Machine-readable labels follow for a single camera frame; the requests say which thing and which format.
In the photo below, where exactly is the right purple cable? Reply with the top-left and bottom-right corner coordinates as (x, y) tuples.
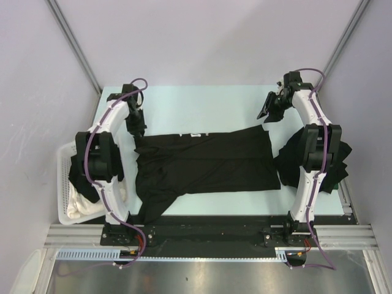
(295, 67), (330, 215)

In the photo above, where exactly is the aluminium frame rail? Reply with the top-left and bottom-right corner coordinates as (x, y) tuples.
(44, 224), (104, 248)
(315, 225), (379, 251)

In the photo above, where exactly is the left aluminium frame rail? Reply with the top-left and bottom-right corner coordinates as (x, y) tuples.
(44, 224), (104, 248)

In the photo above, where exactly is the black shirt in basket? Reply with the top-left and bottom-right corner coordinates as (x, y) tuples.
(69, 155), (100, 203)

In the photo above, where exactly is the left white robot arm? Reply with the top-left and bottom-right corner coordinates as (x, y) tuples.
(75, 78), (148, 245)

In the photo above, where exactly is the white plastic basket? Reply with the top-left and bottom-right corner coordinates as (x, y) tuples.
(57, 141), (105, 225)

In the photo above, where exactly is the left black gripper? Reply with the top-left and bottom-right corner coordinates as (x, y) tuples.
(126, 108), (147, 138)

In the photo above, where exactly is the left cable duct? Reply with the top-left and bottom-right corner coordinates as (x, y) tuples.
(56, 249), (137, 262)

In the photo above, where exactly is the right cable duct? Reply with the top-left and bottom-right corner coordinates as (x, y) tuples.
(276, 247), (307, 264)

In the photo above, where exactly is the cable duct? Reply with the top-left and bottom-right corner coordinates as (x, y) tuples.
(56, 249), (137, 262)
(276, 247), (307, 264)

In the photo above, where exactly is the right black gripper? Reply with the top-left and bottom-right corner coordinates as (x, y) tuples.
(257, 91), (293, 123)

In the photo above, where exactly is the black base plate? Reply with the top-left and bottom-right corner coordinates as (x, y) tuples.
(100, 216), (317, 258)

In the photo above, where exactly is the stack of folded black shirts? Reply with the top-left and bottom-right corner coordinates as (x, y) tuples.
(274, 128), (352, 194)

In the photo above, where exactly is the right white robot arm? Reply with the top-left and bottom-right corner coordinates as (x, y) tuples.
(257, 68), (342, 246)

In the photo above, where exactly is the black printed t shirt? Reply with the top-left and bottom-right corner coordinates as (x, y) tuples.
(134, 126), (281, 224)

